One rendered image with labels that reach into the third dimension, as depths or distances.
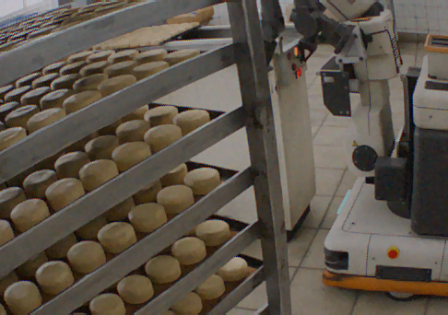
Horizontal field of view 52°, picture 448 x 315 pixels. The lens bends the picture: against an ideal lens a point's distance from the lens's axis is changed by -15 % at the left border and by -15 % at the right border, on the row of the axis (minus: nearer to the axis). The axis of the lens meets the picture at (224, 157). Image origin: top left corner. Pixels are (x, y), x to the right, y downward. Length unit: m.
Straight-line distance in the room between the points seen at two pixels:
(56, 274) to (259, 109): 0.35
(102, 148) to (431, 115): 1.11
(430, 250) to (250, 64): 1.22
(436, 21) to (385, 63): 4.30
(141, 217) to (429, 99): 1.07
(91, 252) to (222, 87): 1.52
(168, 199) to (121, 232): 0.09
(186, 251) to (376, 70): 1.15
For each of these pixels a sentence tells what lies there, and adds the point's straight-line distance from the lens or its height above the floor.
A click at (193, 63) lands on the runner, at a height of 1.15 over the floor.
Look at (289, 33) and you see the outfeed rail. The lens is 2.23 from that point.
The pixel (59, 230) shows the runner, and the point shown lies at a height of 1.05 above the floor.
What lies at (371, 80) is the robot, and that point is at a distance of 1.79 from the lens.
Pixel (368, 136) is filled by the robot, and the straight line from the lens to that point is 1.83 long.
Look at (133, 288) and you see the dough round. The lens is 0.72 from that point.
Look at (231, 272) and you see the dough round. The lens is 0.86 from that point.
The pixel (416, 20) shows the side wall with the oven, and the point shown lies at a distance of 6.03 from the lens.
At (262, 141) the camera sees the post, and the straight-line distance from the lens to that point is 0.73.
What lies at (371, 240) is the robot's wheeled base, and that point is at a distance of 1.81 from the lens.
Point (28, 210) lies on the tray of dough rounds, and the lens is 0.58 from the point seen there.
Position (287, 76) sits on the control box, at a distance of 2.02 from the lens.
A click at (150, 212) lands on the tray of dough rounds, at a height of 0.97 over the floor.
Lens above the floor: 1.30
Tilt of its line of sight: 24 degrees down
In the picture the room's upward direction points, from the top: 9 degrees counter-clockwise
